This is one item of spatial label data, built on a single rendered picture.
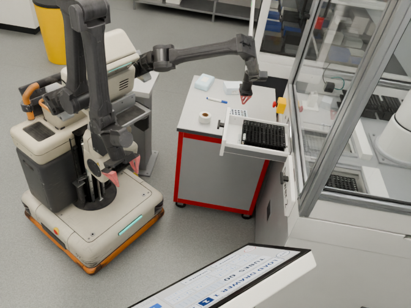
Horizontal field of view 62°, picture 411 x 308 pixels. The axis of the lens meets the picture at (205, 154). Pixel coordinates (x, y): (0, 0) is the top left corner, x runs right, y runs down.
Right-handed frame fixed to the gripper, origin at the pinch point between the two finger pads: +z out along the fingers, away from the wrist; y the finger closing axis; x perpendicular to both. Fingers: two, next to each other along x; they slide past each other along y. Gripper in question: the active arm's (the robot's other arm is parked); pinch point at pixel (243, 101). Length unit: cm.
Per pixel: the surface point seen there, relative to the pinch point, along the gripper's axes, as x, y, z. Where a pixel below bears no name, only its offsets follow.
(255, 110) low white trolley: -11.2, 7.4, 11.1
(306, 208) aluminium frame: -10, -89, -13
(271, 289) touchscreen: 16, -130, -32
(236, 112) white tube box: 2.3, -0.6, 7.4
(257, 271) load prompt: 18, -124, -29
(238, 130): 4.8, -23.3, 3.4
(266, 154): -6.1, -45.5, -0.3
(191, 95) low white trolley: 29.4, 20.6, 11.6
